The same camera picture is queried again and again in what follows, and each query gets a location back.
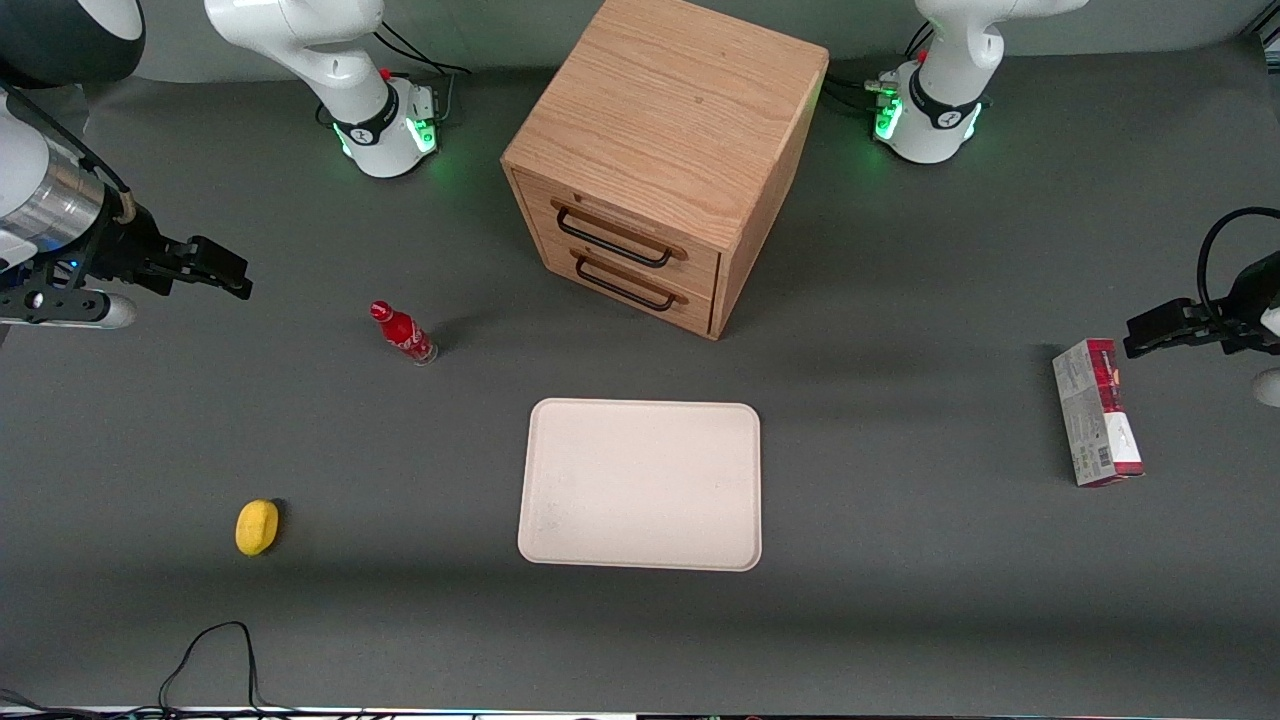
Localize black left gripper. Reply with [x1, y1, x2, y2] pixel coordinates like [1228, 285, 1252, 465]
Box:
[1123, 254, 1280, 359]

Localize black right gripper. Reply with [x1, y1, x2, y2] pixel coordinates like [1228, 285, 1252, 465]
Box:
[72, 205, 255, 301]

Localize long black drawer handle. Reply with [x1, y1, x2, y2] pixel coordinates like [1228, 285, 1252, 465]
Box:
[555, 205, 674, 269]

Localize deep wooden drawer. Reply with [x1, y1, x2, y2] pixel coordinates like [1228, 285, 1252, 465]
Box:
[511, 168, 724, 301]

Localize shallow-front wooden drawer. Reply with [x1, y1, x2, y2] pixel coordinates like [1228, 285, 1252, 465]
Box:
[540, 224, 721, 338]

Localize oak wooden drawer cabinet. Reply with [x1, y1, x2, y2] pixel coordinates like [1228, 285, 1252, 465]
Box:
[500, 0, 830, 342]

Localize grey and red carton box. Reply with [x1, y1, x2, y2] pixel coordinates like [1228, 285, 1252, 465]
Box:
[1052, 338, 1146, 488]

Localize red cola bottle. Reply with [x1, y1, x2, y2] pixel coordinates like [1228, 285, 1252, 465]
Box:
[369, 300, 439, 367]

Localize yellow lemon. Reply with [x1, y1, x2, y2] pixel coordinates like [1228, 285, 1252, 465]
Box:
[235, 499, 281, 557]

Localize beige plastic tray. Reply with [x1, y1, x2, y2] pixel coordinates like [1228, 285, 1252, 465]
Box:
[517, 398, 763, 573]

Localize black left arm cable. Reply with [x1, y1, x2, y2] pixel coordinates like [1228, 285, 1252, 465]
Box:
[1197, 206, 1280, 323]

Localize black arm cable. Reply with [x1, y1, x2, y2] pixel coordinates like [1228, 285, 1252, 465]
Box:
[1197, 206, 1280, 323]
[0, 86, 135, 223]

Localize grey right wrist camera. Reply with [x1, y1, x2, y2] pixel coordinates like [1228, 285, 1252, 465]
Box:
[0, 288, 137, 330]

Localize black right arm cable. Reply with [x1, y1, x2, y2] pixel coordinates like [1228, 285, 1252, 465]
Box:
[0, 86, 135, 223]

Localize black right base cables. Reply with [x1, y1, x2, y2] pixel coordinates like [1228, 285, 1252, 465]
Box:
[374, 20, 473, 129]

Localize black base cables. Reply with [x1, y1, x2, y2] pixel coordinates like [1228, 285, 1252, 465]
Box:
[374, 20, 473, 129]
[824, 24, 937, 113]

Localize black looped table cable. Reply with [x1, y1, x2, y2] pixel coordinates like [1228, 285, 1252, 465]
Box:
[157, 621, 301, 719]

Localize short black drawer handle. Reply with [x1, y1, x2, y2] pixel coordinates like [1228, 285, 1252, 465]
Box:
[574, 255, 677, 312]

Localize black left base cables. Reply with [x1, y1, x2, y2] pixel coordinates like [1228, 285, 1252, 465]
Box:
[824, 24, 937, 113]

